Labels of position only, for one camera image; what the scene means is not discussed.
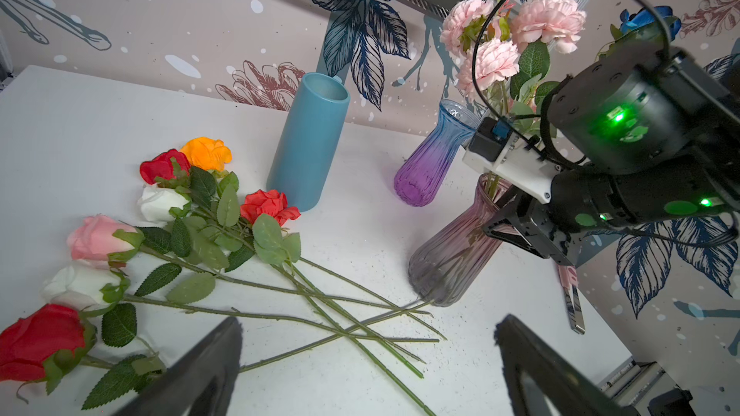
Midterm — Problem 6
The smoky pink glass vase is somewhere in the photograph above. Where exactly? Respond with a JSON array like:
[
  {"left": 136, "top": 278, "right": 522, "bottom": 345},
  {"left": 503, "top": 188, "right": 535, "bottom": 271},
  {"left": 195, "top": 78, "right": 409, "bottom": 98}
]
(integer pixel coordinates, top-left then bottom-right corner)
[{"left": 408, "top": 174, "right": 510, "bottom": 307}]

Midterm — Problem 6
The teal ceramic vase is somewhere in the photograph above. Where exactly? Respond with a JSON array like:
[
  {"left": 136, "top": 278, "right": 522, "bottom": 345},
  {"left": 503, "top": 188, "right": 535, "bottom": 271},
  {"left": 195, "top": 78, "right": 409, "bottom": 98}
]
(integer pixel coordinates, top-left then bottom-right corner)
[{"left": 267, "top": 72, "right": 350, "bottom": 212}]

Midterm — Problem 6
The white rose flower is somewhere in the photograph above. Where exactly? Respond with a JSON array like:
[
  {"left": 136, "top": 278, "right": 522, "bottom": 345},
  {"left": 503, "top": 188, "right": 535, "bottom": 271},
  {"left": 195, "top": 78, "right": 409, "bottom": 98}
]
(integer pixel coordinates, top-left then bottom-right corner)
[
  {"left": 137, "top": 185, "right": 190, "bottom": 223},
  {"left": 41, "top": 265, "right": 441, "bottom": 343}
]

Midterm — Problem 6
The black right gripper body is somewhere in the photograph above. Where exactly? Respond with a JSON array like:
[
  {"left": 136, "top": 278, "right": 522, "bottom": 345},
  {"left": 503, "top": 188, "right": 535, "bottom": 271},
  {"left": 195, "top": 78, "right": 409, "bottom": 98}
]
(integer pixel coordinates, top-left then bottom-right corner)
[{"left": 461, "top": 114, "right": 585, "bottom": 267}]

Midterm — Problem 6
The blue rose flower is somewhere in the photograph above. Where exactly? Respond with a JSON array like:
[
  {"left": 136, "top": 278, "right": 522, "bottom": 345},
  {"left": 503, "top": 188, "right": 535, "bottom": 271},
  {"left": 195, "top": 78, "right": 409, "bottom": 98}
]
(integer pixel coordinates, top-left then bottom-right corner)
[{"left": 610, "top": 6, "right": 682, "bottom": 40}]

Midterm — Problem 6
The pink silicone spatula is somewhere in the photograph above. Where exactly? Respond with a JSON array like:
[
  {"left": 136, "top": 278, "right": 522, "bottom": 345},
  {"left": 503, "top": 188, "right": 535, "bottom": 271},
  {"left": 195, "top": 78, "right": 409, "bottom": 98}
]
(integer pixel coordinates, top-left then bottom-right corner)
[{"left": 558, "top": 266, "right": 586, "bottom": 335}]

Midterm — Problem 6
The pink rose flower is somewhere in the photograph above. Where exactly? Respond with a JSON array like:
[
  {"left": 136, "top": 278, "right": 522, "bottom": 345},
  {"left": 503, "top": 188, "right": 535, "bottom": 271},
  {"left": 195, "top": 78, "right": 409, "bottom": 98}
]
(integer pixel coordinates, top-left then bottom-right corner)
[{"left": 67, "top": 215, "right": 425, "bottom": 315}]

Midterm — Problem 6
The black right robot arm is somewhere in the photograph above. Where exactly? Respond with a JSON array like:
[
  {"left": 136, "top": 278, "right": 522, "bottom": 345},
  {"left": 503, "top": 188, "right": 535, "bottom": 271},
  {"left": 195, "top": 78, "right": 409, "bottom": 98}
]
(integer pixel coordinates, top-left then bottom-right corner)
[{"left": 466, "top": 42, "right": 739, "bottom": 265}]

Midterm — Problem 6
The dark red rose flower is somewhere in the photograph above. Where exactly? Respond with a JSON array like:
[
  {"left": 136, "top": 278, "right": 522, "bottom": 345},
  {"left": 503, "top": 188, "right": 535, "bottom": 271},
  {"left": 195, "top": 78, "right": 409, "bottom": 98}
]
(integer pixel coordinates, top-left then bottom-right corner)
[{"left": 139, "top": 148, "right": 191, "bottom": 185}]

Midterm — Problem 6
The blue purple glass vase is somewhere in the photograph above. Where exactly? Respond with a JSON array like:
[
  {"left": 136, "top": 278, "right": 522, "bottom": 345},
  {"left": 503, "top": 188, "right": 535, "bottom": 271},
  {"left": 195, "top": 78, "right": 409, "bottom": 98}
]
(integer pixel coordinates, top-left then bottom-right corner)
[{"left": 393, "top": 99, "right": 482, "bottom": 207}]

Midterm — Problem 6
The orange rose flower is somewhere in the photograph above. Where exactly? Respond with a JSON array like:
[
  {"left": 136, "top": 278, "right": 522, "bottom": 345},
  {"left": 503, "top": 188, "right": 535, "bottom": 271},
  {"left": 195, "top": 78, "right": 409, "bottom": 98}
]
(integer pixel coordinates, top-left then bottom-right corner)
[{"left": 180, "top": 137, "right": 232, "bottom": 171}]

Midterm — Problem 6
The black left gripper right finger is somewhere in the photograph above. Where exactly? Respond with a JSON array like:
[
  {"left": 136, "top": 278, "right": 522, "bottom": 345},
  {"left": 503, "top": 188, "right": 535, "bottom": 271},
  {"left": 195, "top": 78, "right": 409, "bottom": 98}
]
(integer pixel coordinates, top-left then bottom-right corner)
[{"left": 494, "top": 315, "right": 627, "bottom": 415}]

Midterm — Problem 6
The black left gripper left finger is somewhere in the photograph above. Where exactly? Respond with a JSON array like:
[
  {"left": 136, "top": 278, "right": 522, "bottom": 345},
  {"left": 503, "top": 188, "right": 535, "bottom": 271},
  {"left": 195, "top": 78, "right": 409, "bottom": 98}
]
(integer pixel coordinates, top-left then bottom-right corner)
[{"left": 117, "top": 317, "right": 243, "bottom": 416}]

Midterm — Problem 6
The pink carnation flower stem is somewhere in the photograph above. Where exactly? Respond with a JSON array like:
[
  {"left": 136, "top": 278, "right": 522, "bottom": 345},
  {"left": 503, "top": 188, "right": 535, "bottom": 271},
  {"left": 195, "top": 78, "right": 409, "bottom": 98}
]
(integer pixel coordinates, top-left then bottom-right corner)
[{"left": 456, "top": 38, "right": 520, "bottom": 115}]

